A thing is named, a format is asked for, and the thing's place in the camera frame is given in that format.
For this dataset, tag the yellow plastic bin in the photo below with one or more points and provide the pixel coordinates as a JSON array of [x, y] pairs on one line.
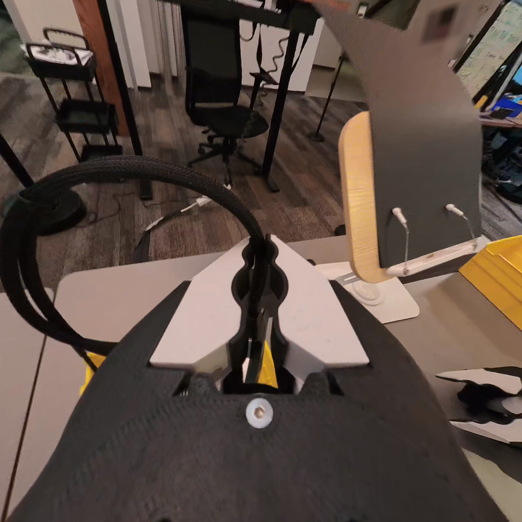
[[93, 367], [497, 277]]

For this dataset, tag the wood-edged dark board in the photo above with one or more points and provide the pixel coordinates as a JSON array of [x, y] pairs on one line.
[[424, 163]]

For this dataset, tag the white metal board stand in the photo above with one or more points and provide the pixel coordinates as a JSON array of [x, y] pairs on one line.
[[387, 301]]

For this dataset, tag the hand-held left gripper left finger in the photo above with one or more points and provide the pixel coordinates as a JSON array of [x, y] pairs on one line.
[[195, 326]]

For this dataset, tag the brown wooden pillar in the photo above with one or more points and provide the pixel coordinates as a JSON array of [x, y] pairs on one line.
[[93, 40]]

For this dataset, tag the black office chair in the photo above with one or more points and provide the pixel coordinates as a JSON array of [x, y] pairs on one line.
[[216, 61]]

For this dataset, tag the white power strip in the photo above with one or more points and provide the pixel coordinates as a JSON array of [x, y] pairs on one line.
[[202, 201]]

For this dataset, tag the whiteboard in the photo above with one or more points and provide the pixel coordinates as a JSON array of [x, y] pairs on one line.
[[493, 61]]

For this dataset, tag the black utility cart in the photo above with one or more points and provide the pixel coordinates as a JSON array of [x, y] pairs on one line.
[[77, 65]]

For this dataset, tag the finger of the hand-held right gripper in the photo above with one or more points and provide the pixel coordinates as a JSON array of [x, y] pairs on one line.
[[497, 432], [489, 381]]

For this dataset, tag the black desk frame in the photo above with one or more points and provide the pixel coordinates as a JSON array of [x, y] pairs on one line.
[[284, 106]]

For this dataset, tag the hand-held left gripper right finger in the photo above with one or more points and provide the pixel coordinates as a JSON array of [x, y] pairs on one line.
[[322, 326]]

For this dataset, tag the black round-base floor stand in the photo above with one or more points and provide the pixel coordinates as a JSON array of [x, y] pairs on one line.
[[316, 136], [61, 212]]

